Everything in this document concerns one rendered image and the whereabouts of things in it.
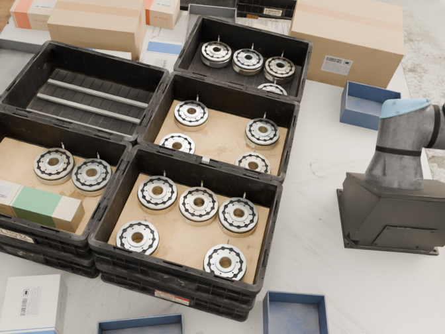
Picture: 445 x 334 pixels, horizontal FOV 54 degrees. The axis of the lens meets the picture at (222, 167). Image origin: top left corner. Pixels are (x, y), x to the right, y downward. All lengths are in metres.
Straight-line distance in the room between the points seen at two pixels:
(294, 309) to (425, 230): 0.41
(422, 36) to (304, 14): 1.95
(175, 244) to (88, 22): 0.89
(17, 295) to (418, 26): 3.19
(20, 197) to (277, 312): 0.71
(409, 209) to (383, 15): 0.88
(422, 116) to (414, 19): 2.54
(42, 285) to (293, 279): 0.64
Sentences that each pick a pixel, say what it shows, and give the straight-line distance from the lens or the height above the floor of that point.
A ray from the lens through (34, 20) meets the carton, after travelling 1.92.
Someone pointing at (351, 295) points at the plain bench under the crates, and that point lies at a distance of 1.29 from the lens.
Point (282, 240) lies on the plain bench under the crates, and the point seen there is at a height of 0.70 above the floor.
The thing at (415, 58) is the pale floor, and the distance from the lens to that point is 3.34.
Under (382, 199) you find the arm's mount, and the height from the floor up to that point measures 0.96.
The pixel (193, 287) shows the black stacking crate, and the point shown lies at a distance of 1.06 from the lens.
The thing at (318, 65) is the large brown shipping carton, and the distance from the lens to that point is 1.71.
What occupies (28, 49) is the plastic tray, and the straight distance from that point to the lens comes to 1.82.
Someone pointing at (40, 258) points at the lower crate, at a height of 0.74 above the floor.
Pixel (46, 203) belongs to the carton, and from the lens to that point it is 1.14.
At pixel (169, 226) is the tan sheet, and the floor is 0.83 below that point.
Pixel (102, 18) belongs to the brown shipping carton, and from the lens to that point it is 1.68.
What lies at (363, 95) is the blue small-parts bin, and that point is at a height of 0.72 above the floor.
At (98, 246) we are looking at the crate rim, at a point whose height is 0.93.
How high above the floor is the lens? 1.83
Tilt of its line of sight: 53 degrees down
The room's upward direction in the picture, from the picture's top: 9 degrees clockwise
